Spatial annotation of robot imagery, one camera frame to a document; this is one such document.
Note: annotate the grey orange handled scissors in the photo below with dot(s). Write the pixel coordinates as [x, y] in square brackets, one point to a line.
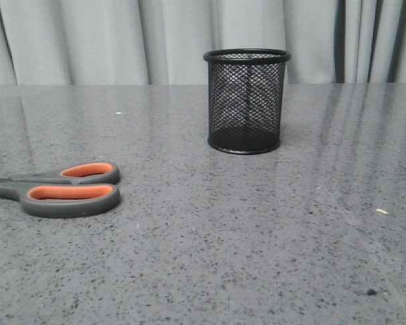
[78, 191]

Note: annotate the grey pleated curtain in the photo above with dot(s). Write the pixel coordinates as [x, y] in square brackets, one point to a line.
[162, 42]

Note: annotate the black wire mesh cup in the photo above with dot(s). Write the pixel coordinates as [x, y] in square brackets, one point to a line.
[245, 93]

